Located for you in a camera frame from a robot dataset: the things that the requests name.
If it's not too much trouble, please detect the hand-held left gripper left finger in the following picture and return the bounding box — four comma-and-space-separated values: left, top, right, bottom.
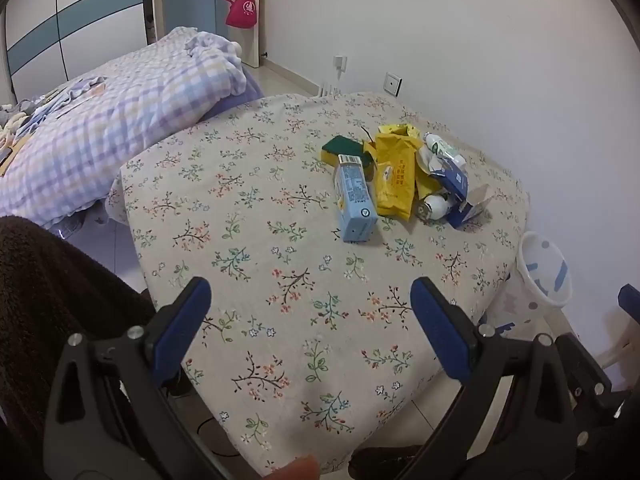
42, 276, 236, 480

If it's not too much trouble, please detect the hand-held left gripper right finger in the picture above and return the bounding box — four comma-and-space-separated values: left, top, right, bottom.
400, 276, 595, 480

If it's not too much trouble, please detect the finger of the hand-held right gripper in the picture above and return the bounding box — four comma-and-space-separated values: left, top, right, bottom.
617, 284, 640, 317
554, 332, 633, 421

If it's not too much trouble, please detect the white dotted waste bin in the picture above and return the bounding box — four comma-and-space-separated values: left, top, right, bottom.
492, 231, 572, 331

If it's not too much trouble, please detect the white round bottle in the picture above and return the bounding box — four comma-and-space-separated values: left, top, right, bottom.
417, 192, 456, 221

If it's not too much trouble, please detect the small blue cardboard box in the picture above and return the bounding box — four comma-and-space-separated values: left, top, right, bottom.
431, 169, 493, 230

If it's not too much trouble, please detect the light blue carton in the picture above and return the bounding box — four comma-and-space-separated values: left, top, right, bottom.
333, 154, 379, 245

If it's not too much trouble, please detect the yellow snack packet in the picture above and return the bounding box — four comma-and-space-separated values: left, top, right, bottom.
372, 134, 426, 221

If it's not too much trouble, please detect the white bottle green label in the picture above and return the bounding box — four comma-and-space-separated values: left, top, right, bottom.
422, 131, 468, 173

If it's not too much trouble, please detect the yellow floral wipes packet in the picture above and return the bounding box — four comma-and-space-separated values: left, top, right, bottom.
362, 122, 446, 201

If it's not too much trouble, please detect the green and yellow sponge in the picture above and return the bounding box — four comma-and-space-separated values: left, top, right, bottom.
321, 135, 373, 167

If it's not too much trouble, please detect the person's left hand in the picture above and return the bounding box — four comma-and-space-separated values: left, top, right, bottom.
272, 455, 321, 480

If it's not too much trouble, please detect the floral tablecloth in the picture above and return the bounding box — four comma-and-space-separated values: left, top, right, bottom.
119, 91, 531, 478

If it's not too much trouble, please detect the dark brown fleece clothing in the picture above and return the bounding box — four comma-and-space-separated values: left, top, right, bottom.
0, 215, 156, 461

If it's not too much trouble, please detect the black slipper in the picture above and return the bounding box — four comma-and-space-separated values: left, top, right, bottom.
347, 444, 426, 480

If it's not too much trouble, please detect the checked blanket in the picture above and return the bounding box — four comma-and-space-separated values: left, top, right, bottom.
0, 27, 251, 226

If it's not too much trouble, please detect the purple bed sheet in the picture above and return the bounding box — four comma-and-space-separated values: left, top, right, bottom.
200, 72, 266, 123

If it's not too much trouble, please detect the patterned cloth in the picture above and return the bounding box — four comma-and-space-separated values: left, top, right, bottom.
0, 76, 108, 176

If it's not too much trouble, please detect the beige door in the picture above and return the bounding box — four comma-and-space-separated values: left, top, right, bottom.
227, 0, 271, 68

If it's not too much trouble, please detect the pink bag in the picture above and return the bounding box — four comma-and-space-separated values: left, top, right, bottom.
222, 0, 261, 28

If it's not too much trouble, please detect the white and blue wardrobe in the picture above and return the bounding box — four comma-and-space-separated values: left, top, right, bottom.
0, 0, 151, 106

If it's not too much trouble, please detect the black cable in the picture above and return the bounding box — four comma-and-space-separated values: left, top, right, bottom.
195, 412, 241, 458

